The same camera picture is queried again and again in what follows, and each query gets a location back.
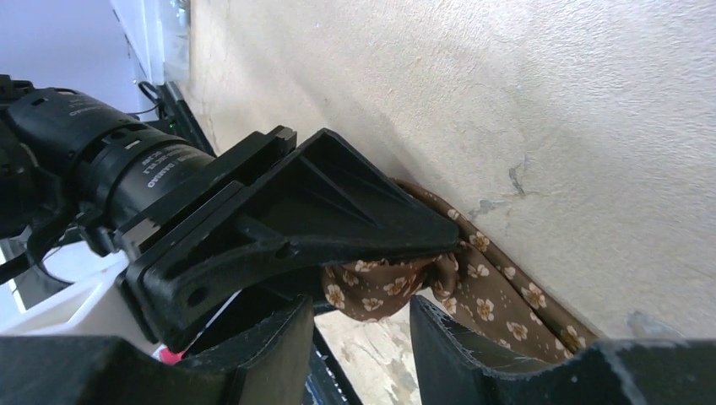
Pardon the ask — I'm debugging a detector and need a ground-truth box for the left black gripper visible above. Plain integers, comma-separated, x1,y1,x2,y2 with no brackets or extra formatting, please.
111,126,458,344

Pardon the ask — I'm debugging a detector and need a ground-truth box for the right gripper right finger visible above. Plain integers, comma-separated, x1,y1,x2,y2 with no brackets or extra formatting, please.
410,296,554,404

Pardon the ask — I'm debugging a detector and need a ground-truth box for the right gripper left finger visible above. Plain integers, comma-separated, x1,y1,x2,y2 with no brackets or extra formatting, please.
178,295,313,404

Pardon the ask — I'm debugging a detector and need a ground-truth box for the brown floral tie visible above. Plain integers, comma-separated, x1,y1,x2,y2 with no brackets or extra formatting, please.
321,181,599,364

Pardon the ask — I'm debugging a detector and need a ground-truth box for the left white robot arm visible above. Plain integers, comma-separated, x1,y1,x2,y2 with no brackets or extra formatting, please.
1,76,458,350

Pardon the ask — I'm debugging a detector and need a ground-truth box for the clear plastic screw box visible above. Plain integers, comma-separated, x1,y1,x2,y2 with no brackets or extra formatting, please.
110,0,191,85

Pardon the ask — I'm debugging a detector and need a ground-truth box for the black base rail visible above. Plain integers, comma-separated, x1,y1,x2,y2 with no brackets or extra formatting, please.
137,81,362,404

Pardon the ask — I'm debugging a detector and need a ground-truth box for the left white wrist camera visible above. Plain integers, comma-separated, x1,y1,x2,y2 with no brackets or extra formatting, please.
1,242,160,355

